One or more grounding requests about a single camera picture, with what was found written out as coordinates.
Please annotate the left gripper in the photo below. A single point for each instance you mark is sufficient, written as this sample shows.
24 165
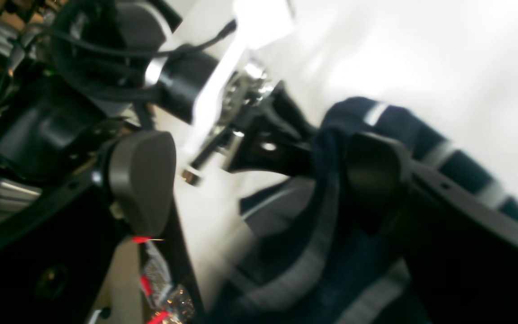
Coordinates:
256 127

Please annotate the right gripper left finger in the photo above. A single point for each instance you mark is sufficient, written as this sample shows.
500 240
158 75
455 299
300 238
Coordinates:
55 254

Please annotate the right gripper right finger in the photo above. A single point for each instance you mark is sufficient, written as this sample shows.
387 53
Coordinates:
462 255

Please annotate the black white striped T-shirt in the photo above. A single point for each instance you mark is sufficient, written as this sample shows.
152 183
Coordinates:
312 262

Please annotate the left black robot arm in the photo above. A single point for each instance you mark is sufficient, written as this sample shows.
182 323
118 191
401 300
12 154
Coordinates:
96 57

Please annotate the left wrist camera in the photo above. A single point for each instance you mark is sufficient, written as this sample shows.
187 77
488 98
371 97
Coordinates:
262 22

